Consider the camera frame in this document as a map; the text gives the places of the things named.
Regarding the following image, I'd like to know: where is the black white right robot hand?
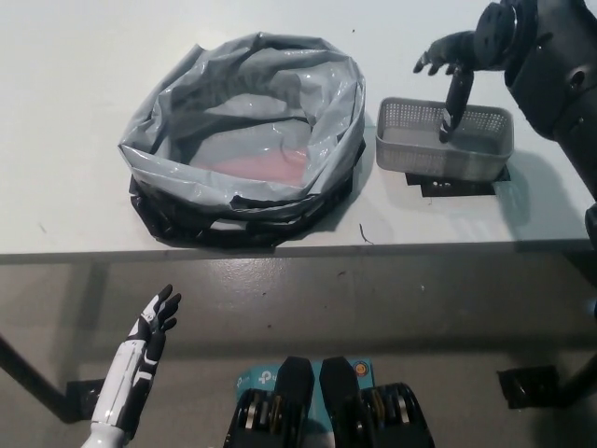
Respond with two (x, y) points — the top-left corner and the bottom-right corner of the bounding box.
(412, 30), (480, 144)

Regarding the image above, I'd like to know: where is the black tape patch on table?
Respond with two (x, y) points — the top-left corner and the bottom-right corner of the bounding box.
(403, 165), (512, 198)

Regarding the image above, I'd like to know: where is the black table leg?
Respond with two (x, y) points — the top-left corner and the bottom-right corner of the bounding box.
(0, 333), (78, 428)

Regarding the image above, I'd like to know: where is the grey black plastic bag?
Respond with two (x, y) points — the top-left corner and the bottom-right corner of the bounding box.
(116, 31), (368, 248)

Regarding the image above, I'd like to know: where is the teal router box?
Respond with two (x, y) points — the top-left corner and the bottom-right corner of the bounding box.
(234, 358), (374, 421)

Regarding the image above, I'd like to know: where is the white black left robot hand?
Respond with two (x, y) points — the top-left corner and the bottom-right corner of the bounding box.
(91, 283), (183, 428)

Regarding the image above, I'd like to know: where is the pink flat item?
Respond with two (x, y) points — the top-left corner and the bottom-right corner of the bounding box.
(204, 147), (310, 186)

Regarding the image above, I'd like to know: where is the grey perforated rectangular basket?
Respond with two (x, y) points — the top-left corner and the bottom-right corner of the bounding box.
(375, 96), (515, 177)

